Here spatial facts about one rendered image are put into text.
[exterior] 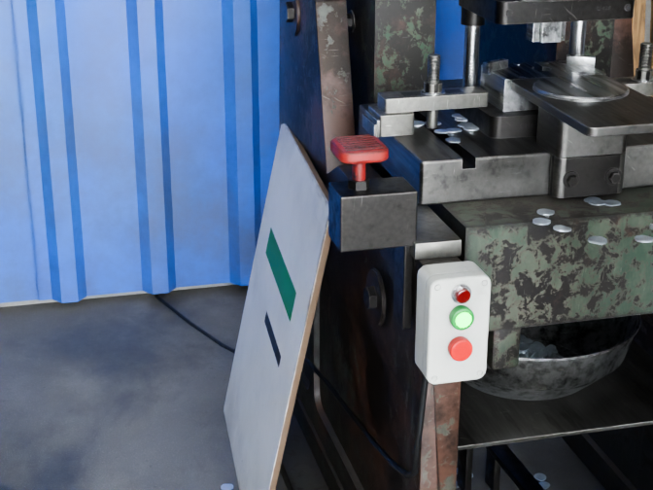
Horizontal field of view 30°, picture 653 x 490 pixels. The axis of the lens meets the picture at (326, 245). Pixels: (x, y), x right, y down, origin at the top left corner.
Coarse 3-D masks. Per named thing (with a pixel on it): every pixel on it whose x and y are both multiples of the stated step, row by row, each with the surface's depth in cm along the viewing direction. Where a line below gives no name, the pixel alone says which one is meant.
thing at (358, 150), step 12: (336, 144) 144; (348, 144) 144; (360, 144) 143; (372, 144) 143; (336, 156) 143; (348, 156) 141; (360, 156) 141; (372, 156) 141; (384, 156) 142; (360, 168) 144; (360, 180) 145
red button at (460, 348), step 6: (462, 336) 142; (450, 342) 142; (456, 342) 142; (462, 342) 142; (468, 342) 142; (450, 348) 142; (456, 348) 142; (462, 348) 142; (468, 348) 142; (450, 354) 142; (456, 354) 142; (462, 354) 142; (468, 354) 142; (456, 360) 142; (462, 360) 142
